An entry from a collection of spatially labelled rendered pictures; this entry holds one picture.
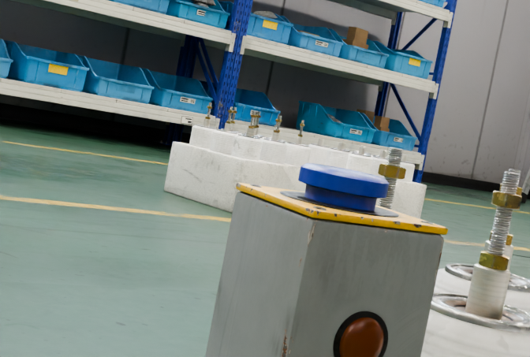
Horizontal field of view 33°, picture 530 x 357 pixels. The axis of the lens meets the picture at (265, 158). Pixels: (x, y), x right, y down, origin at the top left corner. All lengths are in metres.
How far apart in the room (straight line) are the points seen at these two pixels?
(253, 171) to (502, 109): 5.72
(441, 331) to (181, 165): 2.66
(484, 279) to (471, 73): 7.59
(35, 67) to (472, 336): 4.62
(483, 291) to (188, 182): 2.60
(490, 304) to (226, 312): 0.21
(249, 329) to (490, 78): 7.97
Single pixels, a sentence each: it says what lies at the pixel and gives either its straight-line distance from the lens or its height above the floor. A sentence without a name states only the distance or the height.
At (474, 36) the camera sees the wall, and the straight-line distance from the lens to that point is 8.13.
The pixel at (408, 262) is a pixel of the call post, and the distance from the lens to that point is 0.39.
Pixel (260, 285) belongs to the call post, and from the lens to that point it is 0.39.
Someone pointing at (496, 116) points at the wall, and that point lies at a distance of 8.45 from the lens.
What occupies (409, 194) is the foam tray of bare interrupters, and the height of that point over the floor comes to 0.14.
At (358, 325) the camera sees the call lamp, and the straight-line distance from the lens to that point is 0.38.
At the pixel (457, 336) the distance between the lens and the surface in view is 0.54.
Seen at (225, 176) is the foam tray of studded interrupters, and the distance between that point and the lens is 2.98.
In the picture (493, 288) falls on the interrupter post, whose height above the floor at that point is 0.27.
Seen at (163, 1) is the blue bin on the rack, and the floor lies 0.86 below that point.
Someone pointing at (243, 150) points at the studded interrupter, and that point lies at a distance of 2.98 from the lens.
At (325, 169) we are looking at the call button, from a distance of 0.39.
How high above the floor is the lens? 0.35
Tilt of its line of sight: 3 degrees down
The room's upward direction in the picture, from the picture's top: 11 degrees clockwise
